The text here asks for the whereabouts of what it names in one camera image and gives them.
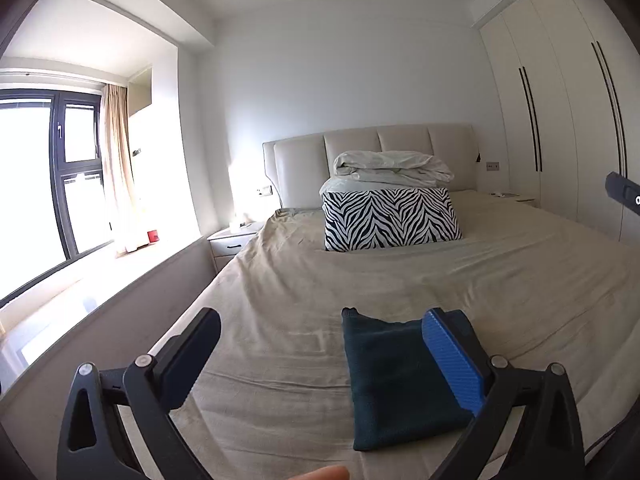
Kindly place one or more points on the beige curtain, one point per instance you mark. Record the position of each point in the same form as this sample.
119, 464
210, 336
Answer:
120, 170

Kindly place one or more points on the wall switch panel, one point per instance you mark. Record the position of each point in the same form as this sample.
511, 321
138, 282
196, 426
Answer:
265, 190

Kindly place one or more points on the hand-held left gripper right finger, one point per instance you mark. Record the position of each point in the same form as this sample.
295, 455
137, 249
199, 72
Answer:
452, 365

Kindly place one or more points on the white window sill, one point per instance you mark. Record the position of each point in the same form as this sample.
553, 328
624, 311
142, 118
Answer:
100, 285

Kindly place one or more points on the white folded duvet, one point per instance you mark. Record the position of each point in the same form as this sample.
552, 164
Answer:
390, 167

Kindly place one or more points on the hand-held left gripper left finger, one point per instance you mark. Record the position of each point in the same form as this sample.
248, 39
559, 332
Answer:
186, 360

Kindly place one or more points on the bed with beige sheet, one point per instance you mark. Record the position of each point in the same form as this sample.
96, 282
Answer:
300, 300

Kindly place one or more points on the white wardrobe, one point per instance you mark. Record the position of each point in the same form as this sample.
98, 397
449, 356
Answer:
560, 110

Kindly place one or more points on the black framed window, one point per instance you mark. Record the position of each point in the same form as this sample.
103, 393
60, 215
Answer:
50, 185

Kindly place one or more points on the white nightstand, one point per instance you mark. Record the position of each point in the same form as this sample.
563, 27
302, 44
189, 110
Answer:
232, 240
515, 199

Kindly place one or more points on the dark teal sweater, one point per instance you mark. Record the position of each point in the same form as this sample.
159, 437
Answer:
395, 390

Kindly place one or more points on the small red box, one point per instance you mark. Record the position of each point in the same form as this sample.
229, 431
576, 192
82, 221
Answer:
152, 235

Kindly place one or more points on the cream padded headboard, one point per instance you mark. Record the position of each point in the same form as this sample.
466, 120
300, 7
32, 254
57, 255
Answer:
300, 170

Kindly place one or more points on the person's left hand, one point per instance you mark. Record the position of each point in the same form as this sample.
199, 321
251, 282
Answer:
322, 473

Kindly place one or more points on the zebra print pillow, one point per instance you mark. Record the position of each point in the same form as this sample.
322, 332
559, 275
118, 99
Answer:
390, 220

